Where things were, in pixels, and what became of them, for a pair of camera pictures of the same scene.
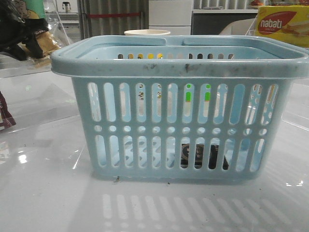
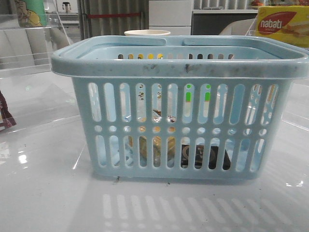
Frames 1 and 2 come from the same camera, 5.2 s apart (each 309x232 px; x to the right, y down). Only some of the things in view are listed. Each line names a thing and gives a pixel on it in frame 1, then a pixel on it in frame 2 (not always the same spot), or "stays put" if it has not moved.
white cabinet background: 174,16 stays put
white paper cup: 147,32 stays put
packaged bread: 49,45 to 157,117
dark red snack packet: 7,119 stays put
